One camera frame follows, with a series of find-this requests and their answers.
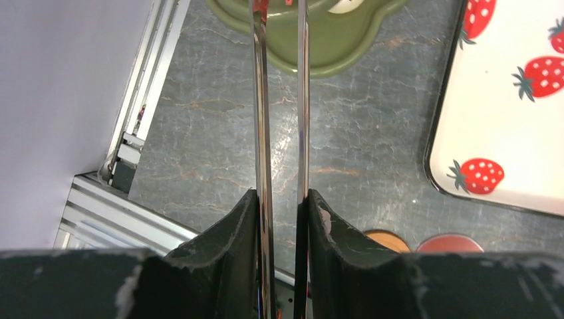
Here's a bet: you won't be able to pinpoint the strawberry print serving tray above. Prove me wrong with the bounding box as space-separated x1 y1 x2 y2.
424 1 563 215

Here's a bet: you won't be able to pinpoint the light brown round coaster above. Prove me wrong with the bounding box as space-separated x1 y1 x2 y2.
364 229 411 253

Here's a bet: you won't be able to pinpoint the white chocolate drizzle donut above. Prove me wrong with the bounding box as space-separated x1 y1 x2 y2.
329 0 364 15

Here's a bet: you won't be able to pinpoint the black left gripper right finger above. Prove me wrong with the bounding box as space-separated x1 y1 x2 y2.
307 189 563 318

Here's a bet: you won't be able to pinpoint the red round coaster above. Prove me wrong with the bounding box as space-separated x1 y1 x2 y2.
416 233 484 253

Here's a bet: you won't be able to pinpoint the metal serving tongs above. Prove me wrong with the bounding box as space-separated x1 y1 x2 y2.
247 0 311 319

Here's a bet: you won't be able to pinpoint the aluminium frame rail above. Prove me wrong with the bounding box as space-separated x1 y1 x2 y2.
53 1 198 254

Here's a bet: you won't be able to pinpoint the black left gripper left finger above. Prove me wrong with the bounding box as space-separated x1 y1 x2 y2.
1 189 258 318

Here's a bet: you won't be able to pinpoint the green tiered dessert stand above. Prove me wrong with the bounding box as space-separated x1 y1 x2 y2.
206 1 406 78

